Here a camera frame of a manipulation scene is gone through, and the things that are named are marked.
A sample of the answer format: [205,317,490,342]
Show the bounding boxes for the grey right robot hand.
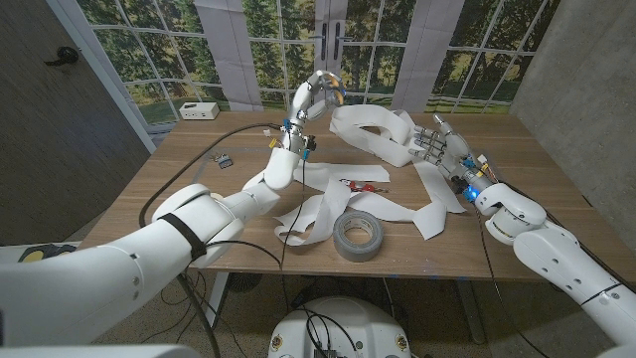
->
[407,112,499,201]

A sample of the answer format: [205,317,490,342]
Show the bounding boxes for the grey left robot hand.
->
[280,69,348,161]

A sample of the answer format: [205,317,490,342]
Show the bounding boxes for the scissors with beige grey handles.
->
[321,73,348,108]

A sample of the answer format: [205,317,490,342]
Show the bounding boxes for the long white receipt paper strip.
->
[272,103,468,247]

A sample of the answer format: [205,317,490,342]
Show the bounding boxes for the printed window forest backdrop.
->
[47,0,562,143]

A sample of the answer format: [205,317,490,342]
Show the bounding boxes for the white power box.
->
[178,101,222,121]

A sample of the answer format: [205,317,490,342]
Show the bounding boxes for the grey table leg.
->
[455,277,487,345]

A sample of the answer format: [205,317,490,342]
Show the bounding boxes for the black round floor object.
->
[227,271,263,293]

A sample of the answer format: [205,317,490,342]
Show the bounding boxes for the white robot torso base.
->
[267,296,411,358]

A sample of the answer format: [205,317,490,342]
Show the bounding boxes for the white table leg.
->
[204,270,231,329]

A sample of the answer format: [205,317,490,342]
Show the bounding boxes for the yellow black foot pedal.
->
[44,243,77,259]
[18,246,51,264]

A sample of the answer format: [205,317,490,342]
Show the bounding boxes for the white robot torso edge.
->
[0,344,203,358]

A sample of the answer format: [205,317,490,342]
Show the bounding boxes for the white floor board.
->
[0,242,83,265]

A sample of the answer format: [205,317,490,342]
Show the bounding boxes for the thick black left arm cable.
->
[137,122,283,358]

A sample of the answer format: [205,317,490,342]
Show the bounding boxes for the thin black left wrist wire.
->
[206,156,308,272]

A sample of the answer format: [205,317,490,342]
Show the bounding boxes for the thin black wrist wire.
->
[206,156,308,272]
[474,206,541,358]

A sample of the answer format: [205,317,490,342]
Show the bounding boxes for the thin black right wrist wire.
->
[474,206,541,358]

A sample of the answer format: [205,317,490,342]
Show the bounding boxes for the grey duct tape roll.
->
[332,209,386,264]

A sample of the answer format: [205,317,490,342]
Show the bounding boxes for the thin black floor cables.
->
[138,270,249,358]

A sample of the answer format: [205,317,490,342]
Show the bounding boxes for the black torso cable bundle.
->
[291,305,360,358]

